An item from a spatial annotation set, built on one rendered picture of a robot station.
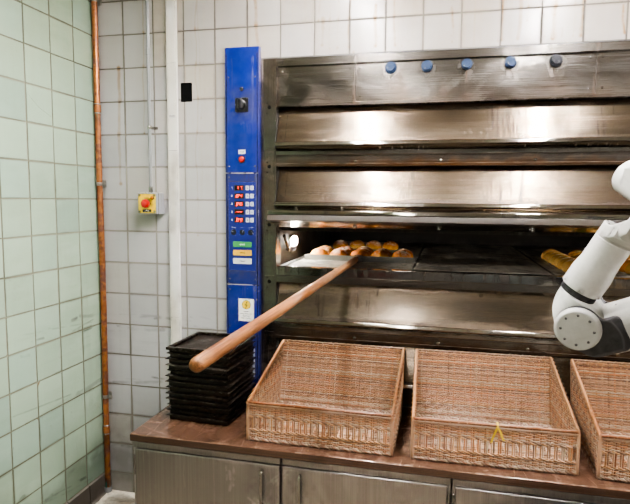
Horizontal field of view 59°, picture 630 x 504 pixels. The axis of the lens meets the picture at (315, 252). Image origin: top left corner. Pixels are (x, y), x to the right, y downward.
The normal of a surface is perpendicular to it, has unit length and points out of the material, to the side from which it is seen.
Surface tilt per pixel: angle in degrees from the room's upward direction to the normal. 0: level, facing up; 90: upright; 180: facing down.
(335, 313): 70
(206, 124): 90
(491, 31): 90
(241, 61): 90
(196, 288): 90
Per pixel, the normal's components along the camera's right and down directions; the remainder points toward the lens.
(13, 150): 0.97, 0.04
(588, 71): -0.22, 0.10
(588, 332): -0.52, 0.21
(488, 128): -0.21, -0.25
